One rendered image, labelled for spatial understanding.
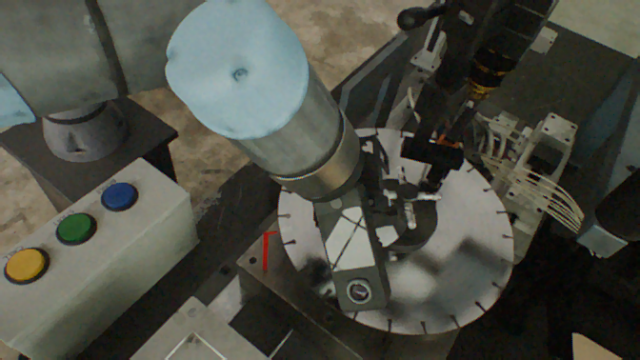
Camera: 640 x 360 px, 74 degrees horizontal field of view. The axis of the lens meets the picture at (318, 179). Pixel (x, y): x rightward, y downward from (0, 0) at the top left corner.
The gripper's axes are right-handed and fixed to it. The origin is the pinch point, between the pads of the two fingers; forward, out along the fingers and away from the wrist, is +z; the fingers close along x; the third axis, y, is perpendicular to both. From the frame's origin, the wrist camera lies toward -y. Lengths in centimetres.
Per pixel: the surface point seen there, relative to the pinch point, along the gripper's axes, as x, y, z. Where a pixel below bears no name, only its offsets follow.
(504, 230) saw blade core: -14.4, 3.7, 13.1
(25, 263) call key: 41.8, -1.7, -15.3
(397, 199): -2.1, 6.0, 1.4
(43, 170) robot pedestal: 64, 21, -3
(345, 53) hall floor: 45, 149, 128
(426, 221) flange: -4.7, 4.3, 6.5
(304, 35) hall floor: 66, 163, 119
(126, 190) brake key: 35.0, 9.8, -8.5
